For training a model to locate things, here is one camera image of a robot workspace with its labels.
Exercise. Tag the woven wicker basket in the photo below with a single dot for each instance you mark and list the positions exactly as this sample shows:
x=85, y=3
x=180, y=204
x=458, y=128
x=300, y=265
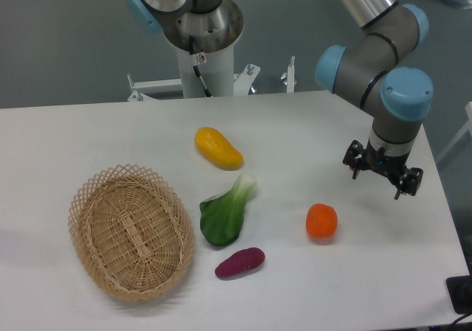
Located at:
x=131, y=233

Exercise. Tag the white frame at right edge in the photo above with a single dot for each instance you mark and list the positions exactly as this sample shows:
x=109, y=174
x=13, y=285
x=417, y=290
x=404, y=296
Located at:
x=457, y=142

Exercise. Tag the green bok choy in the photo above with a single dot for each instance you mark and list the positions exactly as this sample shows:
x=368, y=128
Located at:
x=222, y=215

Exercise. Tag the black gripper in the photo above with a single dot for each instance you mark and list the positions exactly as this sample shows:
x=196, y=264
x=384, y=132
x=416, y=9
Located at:
x=406, y=180

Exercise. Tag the purple sweet potato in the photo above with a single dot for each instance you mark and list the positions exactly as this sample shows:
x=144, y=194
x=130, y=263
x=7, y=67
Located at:
x=240, y=262

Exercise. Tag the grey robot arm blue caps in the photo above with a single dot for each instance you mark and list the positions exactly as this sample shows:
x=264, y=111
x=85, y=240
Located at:
x=369, y=76

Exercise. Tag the orange fruit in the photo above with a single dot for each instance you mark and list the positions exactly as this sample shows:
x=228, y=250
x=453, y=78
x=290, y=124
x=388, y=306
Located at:
x=321, y=221

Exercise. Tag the yellow mango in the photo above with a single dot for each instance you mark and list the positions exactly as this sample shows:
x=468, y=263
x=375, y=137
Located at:
x=217, y=149

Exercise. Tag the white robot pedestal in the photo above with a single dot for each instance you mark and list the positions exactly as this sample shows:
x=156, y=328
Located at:
x=204, y=45

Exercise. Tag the black device at table edge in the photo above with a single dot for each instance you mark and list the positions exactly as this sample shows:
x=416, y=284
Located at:
x=459, y=290

